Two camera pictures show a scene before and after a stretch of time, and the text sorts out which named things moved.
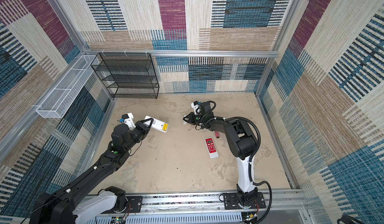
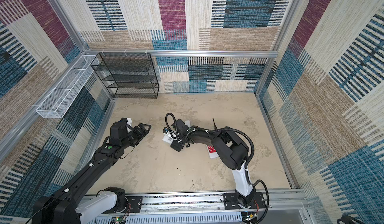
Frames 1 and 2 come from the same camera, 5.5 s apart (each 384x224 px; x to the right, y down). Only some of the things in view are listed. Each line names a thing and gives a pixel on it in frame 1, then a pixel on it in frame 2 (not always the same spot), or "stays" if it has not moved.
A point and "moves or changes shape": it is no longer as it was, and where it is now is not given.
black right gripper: [191, 115] -> [177, 146]
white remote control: [157, 124] moves or changes shape
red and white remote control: [211, 147] stays
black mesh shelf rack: [127, 74] stays
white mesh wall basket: [59, 100] stays
